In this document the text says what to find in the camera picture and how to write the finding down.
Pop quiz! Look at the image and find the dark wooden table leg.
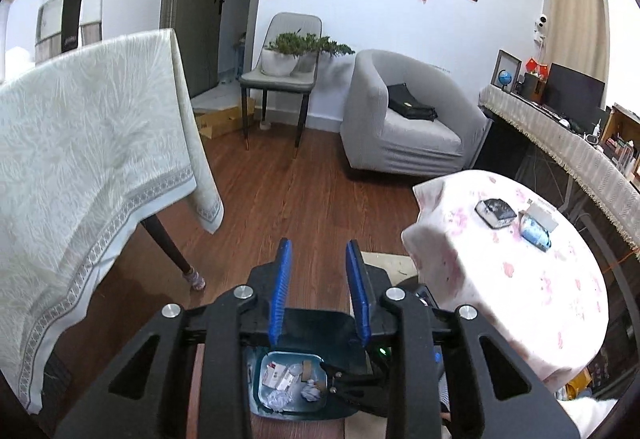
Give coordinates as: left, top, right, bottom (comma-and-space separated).
139, 214, 207, 291

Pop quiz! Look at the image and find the flat cardboard box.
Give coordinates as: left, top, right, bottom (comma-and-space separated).
192, 96, 256, 140

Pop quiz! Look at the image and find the potted green plant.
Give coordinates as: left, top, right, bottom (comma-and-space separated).
260, 32, 357, 78

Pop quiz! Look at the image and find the black monitor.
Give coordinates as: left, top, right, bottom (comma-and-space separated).
542, 62, 606, 120

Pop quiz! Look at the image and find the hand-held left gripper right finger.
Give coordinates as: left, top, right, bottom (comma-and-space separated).
345, 239, 581, 439

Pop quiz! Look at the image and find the orange cable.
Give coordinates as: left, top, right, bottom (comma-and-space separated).
602, 253, 634, 273

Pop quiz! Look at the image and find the blue tissue packet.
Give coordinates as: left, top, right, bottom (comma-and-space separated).
518, 214, 554, 251

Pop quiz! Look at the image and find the picture frame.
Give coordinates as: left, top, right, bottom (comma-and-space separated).
492, 49, 524, 92

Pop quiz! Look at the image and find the pale green patterned tablecloth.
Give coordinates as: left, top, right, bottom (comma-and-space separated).
0, 27, 225, 416

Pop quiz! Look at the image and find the grey green door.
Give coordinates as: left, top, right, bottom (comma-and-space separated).
162, 0, 276, 98

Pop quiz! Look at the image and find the white printed carton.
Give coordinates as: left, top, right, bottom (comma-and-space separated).
524, 201, 560, 230

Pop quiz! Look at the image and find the grey dining chair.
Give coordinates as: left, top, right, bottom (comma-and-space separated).
238, 12, 324, 160

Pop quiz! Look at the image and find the beige floor mat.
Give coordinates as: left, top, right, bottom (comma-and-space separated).
359, 251, 419, 293

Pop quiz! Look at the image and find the brown speaker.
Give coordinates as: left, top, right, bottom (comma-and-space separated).
522, 73, 547, 102

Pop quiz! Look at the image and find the wooden desk organizer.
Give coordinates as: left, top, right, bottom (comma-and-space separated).
599, 103, 640, 180

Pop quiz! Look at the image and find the clear water jug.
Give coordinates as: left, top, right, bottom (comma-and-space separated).
233, 35, 249, 78

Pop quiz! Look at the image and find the beige fringed desk cloth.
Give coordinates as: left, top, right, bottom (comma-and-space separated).
478, 84, 640, 263

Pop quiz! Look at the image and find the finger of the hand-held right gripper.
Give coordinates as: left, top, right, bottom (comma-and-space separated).
327, 383, 392, 417
319, 361, 389, 385

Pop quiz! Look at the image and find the grey armchair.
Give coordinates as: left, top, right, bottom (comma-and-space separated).
339, 49, 494, 178

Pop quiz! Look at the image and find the white security camera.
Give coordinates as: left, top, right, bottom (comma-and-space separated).
531, 11, 551, 40

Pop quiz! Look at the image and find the black bag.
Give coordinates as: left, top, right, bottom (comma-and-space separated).
387, 82, 439, 122

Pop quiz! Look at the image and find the pink printed round tablecloth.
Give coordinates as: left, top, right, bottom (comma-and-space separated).
399, 170, 610, 396

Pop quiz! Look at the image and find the dark teal trash bin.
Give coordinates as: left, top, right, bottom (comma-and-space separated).
239, 307, 398, 423

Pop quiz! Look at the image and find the black box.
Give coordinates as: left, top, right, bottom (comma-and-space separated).
474, 198, 517, 230

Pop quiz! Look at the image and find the white fuzzy cloth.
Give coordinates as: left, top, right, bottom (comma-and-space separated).
557, 396, 624, 439

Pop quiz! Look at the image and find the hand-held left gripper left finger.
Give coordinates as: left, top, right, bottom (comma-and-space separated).
52, 238, 294, 439

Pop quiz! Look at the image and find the beige curtain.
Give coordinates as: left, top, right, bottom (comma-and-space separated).
542, 0, 611, 93

